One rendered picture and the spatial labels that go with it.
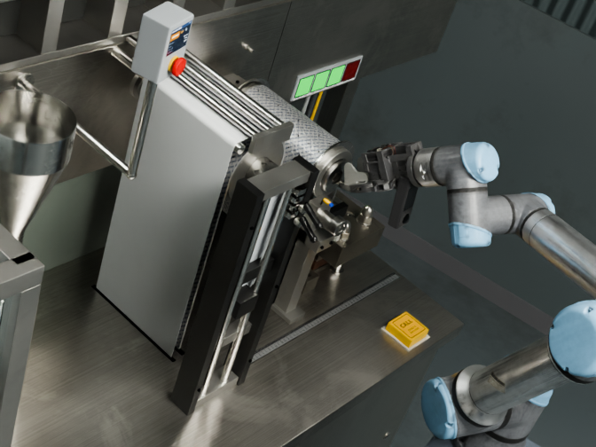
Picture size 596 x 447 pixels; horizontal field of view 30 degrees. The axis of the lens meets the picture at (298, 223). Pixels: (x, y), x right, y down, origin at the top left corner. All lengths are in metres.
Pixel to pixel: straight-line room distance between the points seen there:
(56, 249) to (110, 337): 0.23
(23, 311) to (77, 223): 1.00
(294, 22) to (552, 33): 1.46
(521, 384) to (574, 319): 0.21
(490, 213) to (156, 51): 0.74
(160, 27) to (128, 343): 0.83
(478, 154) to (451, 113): 1.99
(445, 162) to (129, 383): 0.74
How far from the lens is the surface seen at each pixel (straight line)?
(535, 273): 4.16
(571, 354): 1.82
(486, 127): 3.99
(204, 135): 1.98
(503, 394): 2.01
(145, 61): 1.69
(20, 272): 1.33
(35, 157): 1.67
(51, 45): 2.01
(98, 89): 2.15
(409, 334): 2.49
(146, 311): 2.27
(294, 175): 1.89
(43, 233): 2.31
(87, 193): 2.32
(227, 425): 2.18
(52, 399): 2.14
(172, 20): 1.66
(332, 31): 2.66
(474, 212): 2.06
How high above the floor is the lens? 2.48
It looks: 36 degrees down
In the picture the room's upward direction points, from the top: 20 degrees clockwise
